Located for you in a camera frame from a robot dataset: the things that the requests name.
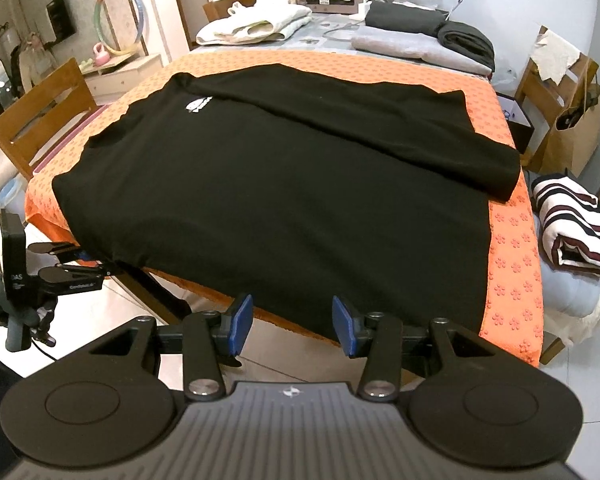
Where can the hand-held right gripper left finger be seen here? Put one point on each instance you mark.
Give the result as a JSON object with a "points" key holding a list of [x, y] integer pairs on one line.
{"points": [[241, 325]]}

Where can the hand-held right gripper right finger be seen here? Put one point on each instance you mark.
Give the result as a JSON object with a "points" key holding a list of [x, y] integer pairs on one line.
{"points": [[345, 327]]}

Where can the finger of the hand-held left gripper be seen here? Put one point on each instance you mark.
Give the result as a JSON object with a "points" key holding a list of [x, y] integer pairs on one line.
{"points": [[50, 248], [75, 277]]}

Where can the black t-shirt with white logo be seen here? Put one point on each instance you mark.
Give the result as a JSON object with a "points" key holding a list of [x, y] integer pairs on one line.
{"points": [[280, 185]]}

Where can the cream clothes pile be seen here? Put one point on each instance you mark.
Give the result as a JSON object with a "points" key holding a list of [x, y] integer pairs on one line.
{"points": [[275, 22]]}

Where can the blue plastic basin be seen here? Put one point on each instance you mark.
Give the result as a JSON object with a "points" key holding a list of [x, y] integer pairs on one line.
{"points": [[10, 191]]}

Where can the orange patterned table cloth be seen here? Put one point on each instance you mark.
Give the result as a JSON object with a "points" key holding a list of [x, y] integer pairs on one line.
{"points": [[512, 260]]}

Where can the beige hanging jacket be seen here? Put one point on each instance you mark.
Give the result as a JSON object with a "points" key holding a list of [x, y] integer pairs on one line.
{"points": [[35, 65]]}

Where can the white dresser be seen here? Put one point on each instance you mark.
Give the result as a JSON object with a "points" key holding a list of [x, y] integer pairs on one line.
{"points": [[125, 77]]}

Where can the pink kettlebell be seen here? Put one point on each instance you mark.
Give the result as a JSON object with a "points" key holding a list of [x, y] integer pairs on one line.
{"points": [[100, 57]]}

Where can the pale blue cushion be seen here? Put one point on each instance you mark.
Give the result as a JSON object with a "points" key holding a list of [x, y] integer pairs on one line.
{"points": [[570, 290]]}

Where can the cream cloth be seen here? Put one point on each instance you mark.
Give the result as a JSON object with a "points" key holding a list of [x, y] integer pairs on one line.
{"points": [[590, 320]]}

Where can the striped folded blanket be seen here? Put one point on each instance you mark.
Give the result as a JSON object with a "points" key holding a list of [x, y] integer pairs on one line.
{"points": [[570, 220]]}

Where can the pastel hula hoop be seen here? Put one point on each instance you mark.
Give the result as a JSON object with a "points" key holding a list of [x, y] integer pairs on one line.
{"points": [[141, 12]]}

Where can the black open box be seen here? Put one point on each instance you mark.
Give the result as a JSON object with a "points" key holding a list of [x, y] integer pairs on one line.
{"points": [[522, 130]]}

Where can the grey folded garment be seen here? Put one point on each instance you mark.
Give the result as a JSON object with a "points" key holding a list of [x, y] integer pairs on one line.
{"points": [[395, 42]]}

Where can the black folded garment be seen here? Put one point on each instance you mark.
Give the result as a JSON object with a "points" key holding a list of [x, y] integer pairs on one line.
{"points": [[300, 40]]}

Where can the brown paper bag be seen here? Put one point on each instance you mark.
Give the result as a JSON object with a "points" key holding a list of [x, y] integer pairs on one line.
{"points": [[572, 130]]}

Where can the dark folded garment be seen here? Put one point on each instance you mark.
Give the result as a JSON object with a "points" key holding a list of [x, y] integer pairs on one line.
{"points": [[405, 17], [467, 42]]}

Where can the white charger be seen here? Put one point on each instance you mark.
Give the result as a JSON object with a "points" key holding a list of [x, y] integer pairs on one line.
{"points": [[366, 8]]}

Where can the white cloth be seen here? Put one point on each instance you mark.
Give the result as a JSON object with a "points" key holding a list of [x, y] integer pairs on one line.
{"points": [[555, 55]]}

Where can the wall television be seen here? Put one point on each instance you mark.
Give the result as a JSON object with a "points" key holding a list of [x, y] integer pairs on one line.
{"points": [[60, 17]]}

